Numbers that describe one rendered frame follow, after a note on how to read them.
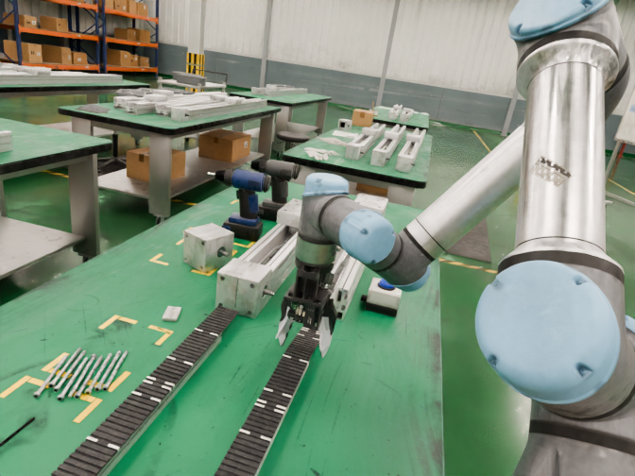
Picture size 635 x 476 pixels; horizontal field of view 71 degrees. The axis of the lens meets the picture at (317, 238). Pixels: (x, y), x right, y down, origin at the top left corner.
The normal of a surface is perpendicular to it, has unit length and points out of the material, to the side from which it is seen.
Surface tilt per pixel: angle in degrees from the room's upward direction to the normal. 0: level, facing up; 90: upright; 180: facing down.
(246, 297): 90
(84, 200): 90
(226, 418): 0
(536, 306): 63
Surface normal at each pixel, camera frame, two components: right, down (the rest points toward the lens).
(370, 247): 0.51, 0.38
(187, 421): 0.14, -0.92
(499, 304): -0.65, -0.33
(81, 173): -0.23, 0.33
